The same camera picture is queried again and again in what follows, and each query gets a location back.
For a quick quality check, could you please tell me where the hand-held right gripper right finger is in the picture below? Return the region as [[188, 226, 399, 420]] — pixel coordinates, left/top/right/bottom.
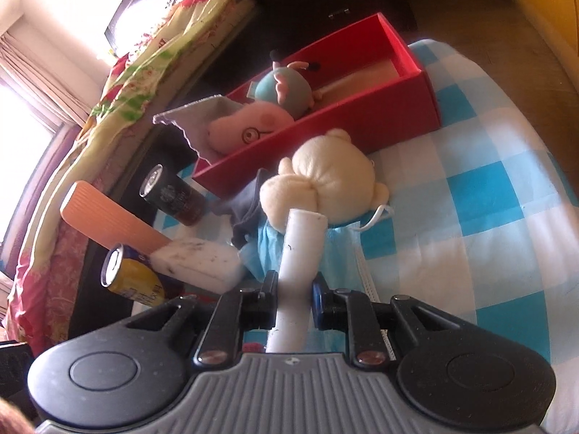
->
[[311, 272, 457, 367]]

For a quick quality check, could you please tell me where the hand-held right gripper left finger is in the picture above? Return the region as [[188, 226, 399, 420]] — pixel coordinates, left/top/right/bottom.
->
[[126, 271, 279, 367]]

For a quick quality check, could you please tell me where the blue face mask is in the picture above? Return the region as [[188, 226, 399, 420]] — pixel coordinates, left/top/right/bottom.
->
[[257, 203, 395, 308]]

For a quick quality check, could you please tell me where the white foam tube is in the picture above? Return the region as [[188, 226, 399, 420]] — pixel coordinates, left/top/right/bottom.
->
[[266, 208, 329, 354]]

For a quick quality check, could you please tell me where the white sponge block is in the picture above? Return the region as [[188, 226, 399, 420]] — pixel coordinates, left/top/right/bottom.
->
[[151, 235, 247, 294]]

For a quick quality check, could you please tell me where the dark grey sock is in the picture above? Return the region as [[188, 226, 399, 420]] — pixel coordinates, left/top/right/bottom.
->
[[212, 168, 274, 250]]

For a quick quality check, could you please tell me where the cream plush bear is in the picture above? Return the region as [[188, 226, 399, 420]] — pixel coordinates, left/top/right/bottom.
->
[[260, 127, 390, 231]]

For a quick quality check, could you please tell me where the red cardboard box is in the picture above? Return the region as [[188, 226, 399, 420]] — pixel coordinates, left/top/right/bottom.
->
[[192, 13, 443, 197]]

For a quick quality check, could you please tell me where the yellow drink can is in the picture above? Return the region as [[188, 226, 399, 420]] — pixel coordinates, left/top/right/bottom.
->
[[100, 243, 169, 306]]

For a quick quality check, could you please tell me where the dark coffee can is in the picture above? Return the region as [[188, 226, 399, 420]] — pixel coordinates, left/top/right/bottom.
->
[[138, 163, 210, 227]]

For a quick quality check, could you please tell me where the pink pig plush toy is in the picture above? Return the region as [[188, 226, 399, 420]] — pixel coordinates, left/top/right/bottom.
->
[[208, 102, 295, 161]]

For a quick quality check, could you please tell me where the orange ribbed plastic cup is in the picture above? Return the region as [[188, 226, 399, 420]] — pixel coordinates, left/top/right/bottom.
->
[[60, 181, 175, 254]]

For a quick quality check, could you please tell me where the blue white checkered tablecloth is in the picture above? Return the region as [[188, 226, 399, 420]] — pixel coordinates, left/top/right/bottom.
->
[[122, 38, 579, 434]]

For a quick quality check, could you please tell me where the zigzag edged cleaning cloth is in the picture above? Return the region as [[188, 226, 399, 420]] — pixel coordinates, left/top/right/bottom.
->
[[153, 95, 247, 161]]

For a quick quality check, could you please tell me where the teal plush toy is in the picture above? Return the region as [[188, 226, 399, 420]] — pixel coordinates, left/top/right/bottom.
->
[[251, 50, 323, 118]]

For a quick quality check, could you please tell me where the floral bed quilt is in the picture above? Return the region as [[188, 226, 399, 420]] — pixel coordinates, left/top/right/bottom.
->
[[7, 0, 254, 340]]

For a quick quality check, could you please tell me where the dark wooden nightstand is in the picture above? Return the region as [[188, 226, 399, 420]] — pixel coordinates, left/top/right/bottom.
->
[[235, 0, 417, 55]]

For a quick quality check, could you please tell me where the window curtain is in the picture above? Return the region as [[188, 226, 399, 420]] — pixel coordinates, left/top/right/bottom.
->
[[0, 31, 109, 127]]

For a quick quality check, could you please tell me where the dark glossy headboard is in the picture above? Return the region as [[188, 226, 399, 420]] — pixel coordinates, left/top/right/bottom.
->
[[104, 0, 191, 55]]

